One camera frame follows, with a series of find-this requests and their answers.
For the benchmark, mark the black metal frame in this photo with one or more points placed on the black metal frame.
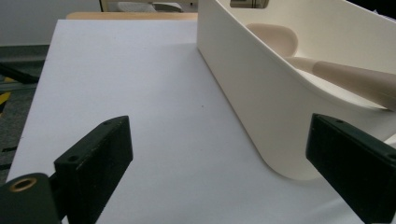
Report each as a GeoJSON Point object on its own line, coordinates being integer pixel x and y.
{"type": "Point", "coordinates": [15, 74]}

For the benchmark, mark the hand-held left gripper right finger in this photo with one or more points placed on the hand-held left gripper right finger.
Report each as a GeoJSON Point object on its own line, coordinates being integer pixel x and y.
{"type": "Point", "coordinates": [358, 168]}

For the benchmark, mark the beige ladle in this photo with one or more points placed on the beige ladle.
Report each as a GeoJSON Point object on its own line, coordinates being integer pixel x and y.
{"type": "Point", "coordinates": [351, 79]}

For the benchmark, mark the white plastic bin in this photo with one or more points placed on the white plastic bin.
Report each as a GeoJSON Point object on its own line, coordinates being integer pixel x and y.
{"type": "Point", "coordinates": [264, 102]}

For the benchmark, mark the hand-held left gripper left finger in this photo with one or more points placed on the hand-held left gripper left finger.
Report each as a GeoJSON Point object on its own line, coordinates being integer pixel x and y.
{"type": "Point", "coordinates": [96, 161]}

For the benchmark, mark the grey object under desk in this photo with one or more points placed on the grey object under desk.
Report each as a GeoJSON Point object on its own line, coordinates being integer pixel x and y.
{"type": "Point", "coordinates": [137, 7]}

